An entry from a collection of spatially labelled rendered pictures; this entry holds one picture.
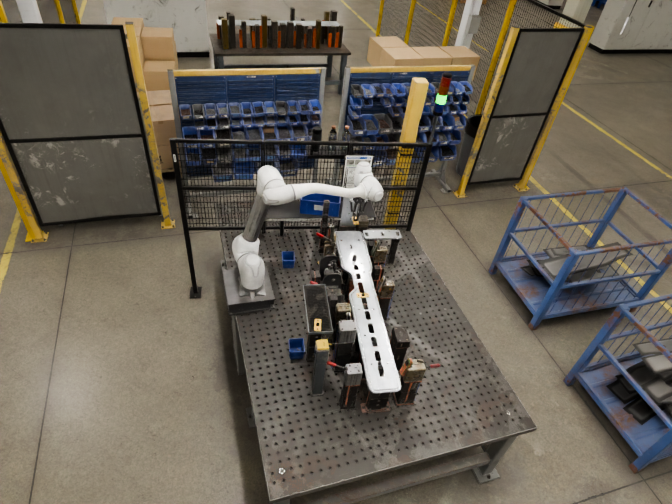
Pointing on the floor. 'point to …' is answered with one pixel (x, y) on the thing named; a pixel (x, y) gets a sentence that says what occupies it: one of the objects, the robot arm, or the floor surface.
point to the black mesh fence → (286, 184)
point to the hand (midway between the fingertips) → (356, 215)
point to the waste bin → (468, 141)
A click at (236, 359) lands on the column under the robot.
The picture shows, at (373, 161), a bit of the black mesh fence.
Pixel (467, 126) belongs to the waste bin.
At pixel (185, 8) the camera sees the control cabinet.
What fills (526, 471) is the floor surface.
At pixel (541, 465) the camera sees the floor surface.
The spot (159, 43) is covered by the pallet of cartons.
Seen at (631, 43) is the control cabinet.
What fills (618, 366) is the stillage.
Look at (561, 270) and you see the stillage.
